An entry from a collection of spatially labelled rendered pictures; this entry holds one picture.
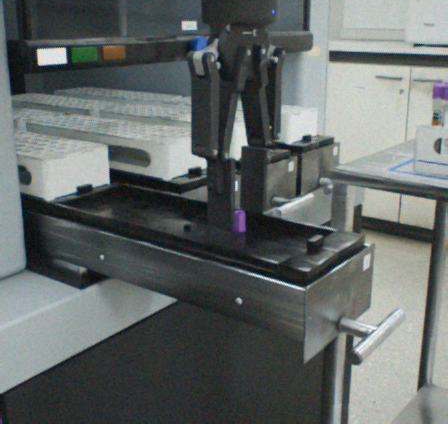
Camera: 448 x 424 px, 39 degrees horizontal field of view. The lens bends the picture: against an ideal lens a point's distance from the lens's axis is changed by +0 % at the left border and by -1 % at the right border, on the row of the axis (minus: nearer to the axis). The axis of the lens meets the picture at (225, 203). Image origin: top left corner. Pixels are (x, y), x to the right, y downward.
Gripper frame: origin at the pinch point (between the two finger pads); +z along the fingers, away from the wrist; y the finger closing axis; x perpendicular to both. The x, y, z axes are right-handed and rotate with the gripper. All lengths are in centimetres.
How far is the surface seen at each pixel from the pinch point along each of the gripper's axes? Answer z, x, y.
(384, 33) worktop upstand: -8, -106, -288
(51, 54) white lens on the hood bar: -13.2, -19.2, 7.6
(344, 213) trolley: 9.0, 0.5, -25.0
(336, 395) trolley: 38.1, 1.0, -25.3
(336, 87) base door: 16, -103, -226
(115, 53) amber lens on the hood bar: -12.8, -19.2, -1.7
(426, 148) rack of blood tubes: -0.4, 9.2, -30.5
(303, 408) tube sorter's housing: 54, -12, -40
